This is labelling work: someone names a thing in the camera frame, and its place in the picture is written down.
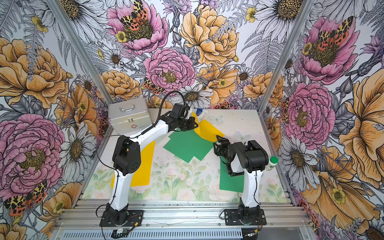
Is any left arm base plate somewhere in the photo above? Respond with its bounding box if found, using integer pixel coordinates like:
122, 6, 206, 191
99, 209, 144, 227

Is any green cap white bottle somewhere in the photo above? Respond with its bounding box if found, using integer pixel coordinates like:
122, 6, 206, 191
265, 156, 279, 171

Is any large green paper sheet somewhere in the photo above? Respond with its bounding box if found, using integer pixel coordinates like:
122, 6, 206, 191
220, 157, 244, 193

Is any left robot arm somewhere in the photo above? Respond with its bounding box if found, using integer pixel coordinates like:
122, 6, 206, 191
100, 111, 198, 227

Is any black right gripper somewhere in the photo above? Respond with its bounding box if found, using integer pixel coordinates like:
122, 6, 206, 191
213, 135, 232, 163

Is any aluminium corner post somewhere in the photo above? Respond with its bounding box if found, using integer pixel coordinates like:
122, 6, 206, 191
257, 0, 319, 113
47, 1, 114, 105

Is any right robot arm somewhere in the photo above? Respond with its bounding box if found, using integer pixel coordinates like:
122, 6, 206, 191
214, 135, 269, 227

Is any aluminium corner post left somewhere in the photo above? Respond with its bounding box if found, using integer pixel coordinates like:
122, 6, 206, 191
47, 1, 114, 105

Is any aluminium corner post right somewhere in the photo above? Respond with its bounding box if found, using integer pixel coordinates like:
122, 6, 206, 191
257, 0, 319, 113

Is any aluminium rail frame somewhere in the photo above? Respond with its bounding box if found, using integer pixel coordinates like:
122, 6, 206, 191
56, 199, 310, 230

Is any silver metal case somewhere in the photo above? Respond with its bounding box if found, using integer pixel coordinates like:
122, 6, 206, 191
108, 98, 152, 135

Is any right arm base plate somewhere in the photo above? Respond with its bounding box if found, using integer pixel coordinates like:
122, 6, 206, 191
224, 209, 267, 227

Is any blue white snack packet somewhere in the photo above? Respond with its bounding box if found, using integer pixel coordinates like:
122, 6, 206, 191
196, 109, 208, 122

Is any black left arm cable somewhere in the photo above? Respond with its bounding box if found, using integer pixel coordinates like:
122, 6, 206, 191
151, 90, 187, 127

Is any yellow paper sheet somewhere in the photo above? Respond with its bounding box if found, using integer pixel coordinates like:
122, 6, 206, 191
112, 136, 156, 188

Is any yellow paper sheet under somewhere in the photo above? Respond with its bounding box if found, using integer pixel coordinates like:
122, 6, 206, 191
191, 113, 225, 143

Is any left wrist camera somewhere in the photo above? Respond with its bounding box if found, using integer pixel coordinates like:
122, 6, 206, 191
172, 104, 190, 118

